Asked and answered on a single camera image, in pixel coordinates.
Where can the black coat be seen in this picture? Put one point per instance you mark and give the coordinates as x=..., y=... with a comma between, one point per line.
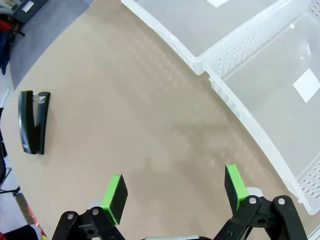
x=22, y=233

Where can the small white sticker label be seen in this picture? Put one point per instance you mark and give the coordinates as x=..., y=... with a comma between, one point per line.
x=217, y=2

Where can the white perforated plastic basket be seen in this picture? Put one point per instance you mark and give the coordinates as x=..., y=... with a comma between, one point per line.
x=190, y=25
x=262, y=100

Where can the grey storage bin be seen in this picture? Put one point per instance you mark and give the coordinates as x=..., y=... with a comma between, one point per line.
x=27, y=11

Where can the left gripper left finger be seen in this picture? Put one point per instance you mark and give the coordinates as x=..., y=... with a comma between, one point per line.
x=117, y=197

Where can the large white sticker label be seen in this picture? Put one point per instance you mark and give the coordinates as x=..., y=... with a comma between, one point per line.
x=306, y=86

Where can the dark blue denim garment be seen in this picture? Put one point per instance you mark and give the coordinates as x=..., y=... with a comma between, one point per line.
x=5, y=50

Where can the black stapler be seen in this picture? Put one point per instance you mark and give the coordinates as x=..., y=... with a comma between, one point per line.
x=27, y=125

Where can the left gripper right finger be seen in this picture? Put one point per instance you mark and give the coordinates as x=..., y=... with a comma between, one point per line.
x=232, y=185

